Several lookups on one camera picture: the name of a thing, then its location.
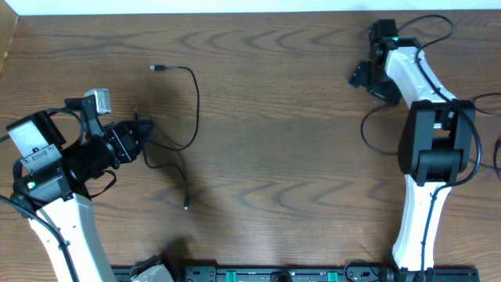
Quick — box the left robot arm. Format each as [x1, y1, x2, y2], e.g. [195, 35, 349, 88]
[2, 107, 153, 281]

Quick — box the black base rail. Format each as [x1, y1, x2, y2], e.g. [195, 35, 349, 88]
[112, 256, 481, 282]

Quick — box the right camera black cable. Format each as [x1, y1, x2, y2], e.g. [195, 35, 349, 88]
[395, 14, 482, 282]

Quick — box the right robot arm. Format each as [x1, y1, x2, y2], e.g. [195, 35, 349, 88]
[349, 19, 481, 281]

